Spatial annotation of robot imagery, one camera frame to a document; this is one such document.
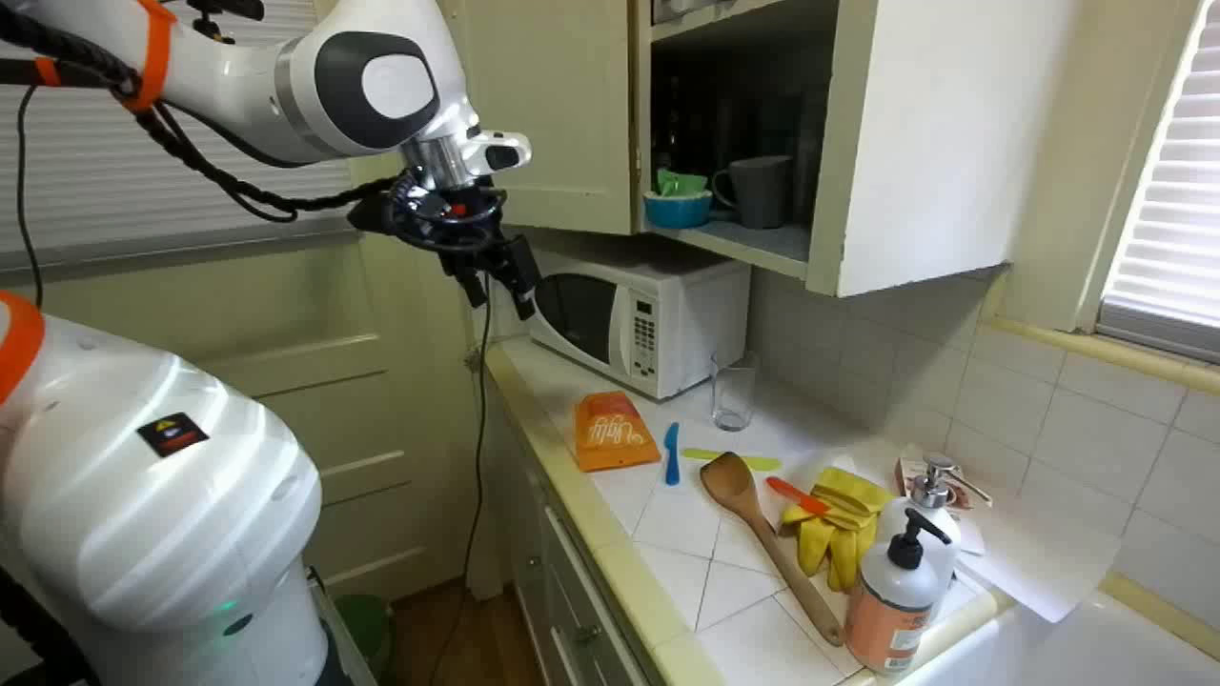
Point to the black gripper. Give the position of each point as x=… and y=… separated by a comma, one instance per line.
x=440, y=217

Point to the clear drinking glass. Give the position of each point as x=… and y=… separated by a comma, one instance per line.
x=733, y=403

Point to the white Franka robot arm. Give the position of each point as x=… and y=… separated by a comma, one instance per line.
x=137, y=508

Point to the yellow-green plastic spoon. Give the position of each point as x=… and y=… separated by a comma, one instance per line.
x=702, y=454

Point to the wooden spoon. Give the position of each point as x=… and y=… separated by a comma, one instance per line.
x=748, y=508

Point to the white microwave oven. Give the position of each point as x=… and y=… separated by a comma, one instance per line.
x=659, y=326

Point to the white panelled door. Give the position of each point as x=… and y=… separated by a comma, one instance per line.
x=368, y=420

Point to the teal bowl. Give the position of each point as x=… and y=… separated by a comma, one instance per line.
x=676, y=212

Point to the green plastic item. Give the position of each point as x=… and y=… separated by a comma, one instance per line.
x=679, y=185

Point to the grey mug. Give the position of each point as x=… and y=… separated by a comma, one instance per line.
x=758, y=193

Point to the cream base cabinet drawers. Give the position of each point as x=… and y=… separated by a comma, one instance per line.
x=556, y=598

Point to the green bin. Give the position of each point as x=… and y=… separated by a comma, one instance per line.
x=368, y=635

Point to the white window blind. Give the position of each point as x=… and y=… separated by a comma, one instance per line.
x=125, y=176
x=1176, y=193

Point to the yellow rubber gloves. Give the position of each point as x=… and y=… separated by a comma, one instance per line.
x=846, y=522

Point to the chrome sink faucet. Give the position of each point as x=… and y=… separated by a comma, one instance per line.
x=940, y=481

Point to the soap pump bottle orange label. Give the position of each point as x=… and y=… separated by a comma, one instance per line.
x=889, y=603

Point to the white sink basin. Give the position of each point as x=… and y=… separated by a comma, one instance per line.
x=1090, y=650

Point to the cream wall cabinet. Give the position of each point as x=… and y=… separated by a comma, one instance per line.
x=940, y=129

